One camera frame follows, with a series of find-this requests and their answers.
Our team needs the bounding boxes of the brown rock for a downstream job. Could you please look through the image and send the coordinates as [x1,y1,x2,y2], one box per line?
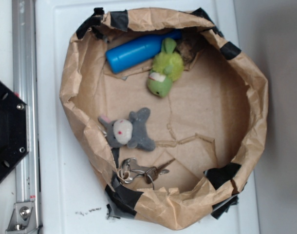
[176,32,204,65]

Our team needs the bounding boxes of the brown paper bag bin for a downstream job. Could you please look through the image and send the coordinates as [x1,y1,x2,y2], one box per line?
[59,8,268,230]

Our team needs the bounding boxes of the aluminium extrusion rail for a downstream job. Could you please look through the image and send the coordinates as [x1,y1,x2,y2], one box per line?
[12,0,42,234]

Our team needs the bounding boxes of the green plush toy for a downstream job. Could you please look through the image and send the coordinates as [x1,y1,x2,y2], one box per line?
[147,38,185,98]

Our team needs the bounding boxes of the blue plastic bottle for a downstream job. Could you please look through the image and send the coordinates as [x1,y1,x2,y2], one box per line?
[105,30,182,74]

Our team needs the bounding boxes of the grey plush bunny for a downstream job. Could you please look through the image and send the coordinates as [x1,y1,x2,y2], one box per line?
[98,107,155,152]

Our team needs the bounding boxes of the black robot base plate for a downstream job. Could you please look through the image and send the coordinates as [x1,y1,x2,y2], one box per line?
[0,81,28,183]

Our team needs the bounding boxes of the metal keys with ring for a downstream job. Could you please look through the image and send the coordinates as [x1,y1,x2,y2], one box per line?
[118,158,175,189]

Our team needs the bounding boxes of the metal corner bracket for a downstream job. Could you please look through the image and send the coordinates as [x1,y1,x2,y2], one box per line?
[5,201,36,234]

